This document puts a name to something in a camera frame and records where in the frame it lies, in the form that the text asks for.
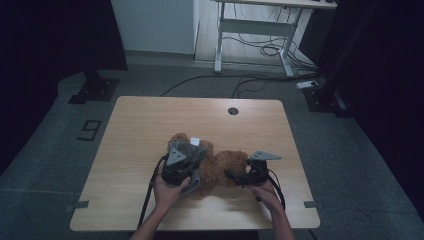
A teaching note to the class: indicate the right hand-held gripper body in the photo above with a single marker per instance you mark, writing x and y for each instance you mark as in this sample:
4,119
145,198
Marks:
258,173

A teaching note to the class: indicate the dark curtain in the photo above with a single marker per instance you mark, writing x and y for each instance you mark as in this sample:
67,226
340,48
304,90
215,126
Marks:
50,50
383,83

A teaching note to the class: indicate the black stand base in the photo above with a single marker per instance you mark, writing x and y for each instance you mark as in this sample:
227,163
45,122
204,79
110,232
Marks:
323,100
96,90

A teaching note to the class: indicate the person's right hand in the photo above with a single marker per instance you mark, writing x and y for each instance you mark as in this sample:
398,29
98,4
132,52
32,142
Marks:
268,196

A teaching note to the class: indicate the person's left hand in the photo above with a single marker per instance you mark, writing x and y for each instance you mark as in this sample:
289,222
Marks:
166,195

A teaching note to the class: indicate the grey tape piece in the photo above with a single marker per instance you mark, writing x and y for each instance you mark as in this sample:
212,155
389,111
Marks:
80,205
311,204

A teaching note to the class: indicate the white desk frame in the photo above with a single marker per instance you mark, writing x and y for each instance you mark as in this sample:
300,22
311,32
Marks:
256,27

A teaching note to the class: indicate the brown teddy bear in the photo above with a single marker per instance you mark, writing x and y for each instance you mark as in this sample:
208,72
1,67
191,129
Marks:
230,163

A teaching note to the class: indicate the black tape digit mark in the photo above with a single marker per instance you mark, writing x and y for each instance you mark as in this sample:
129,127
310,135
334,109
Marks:
90,130

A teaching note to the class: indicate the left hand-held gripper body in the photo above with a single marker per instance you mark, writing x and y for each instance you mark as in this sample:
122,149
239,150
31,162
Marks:
176,170

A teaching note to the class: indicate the white power strip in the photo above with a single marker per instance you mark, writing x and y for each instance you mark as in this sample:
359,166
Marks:
306,84

